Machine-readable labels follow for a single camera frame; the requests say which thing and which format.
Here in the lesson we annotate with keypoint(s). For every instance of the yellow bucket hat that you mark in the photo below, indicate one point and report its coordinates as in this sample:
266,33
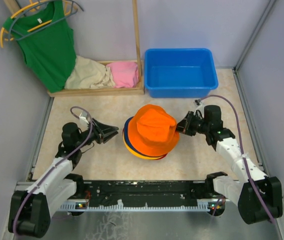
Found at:
131,150

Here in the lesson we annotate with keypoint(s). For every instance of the navy blue hat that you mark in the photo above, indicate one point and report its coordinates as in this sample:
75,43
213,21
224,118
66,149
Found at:
126,132

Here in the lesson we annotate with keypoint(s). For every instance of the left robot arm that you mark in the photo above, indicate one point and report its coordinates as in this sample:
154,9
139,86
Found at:
32,209

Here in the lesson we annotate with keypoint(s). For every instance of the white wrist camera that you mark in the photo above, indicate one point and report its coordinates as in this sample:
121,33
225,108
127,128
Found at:
84,118
199,105

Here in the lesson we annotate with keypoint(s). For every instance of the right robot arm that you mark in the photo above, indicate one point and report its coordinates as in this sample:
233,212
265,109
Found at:
257,196

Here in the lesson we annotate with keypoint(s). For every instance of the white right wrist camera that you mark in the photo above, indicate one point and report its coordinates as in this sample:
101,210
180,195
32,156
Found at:
199,105

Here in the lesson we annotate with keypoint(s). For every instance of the cream cloth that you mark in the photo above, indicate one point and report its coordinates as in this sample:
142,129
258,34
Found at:
89,74

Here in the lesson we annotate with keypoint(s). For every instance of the pink cloth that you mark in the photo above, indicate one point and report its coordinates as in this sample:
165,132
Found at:
125,73

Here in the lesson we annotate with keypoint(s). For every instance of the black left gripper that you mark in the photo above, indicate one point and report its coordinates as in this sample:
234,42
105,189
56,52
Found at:
104,129

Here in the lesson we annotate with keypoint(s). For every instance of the yellow clothes hanger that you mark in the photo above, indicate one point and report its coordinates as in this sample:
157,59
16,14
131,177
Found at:
53,39

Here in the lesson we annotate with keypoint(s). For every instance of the red bucket hat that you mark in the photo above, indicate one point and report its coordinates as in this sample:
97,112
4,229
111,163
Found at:
161,157

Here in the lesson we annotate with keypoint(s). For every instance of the orange hat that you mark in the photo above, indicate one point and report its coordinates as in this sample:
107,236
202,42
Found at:
152,131

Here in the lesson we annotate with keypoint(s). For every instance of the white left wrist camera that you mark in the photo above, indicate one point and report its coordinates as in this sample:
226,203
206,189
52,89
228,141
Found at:
84,118

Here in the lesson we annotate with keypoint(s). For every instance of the wooden clothes rack frame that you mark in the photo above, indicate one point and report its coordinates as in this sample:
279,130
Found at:
139,89

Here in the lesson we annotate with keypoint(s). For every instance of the blue plastic bin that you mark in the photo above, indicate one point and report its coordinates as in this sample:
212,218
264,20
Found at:
179,72

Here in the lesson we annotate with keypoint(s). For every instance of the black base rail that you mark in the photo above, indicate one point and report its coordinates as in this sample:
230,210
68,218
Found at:
138,193

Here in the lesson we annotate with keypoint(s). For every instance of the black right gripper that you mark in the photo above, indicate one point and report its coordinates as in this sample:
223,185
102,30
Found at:
184,126

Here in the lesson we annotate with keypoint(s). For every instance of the grey clothes hanger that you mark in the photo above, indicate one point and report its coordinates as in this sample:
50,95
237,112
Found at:
70,7

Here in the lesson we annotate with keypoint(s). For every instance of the green tank top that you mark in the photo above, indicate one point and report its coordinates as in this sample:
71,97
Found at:
52,70

